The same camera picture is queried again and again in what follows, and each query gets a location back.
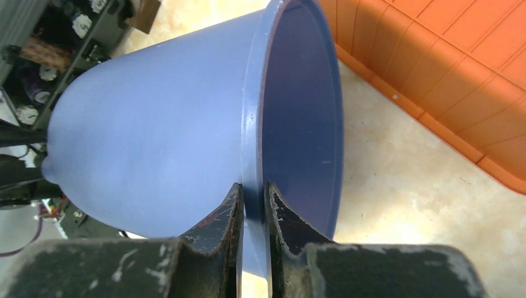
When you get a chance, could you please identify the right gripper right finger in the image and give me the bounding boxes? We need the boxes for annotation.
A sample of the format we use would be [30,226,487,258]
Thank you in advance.
[264,183,488,297]

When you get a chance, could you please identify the orange plastic tub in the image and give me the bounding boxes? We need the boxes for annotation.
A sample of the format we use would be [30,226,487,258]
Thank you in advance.
[321,1,525,194]

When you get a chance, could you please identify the blue bucket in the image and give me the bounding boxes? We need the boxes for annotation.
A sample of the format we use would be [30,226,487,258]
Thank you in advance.
[42,1,344,277]

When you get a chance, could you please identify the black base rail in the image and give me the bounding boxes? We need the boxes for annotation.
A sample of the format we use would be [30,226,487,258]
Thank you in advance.
[60,201,123,239]

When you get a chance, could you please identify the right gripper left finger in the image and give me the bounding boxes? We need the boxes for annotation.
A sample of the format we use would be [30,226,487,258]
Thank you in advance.
[1,183,244,297]

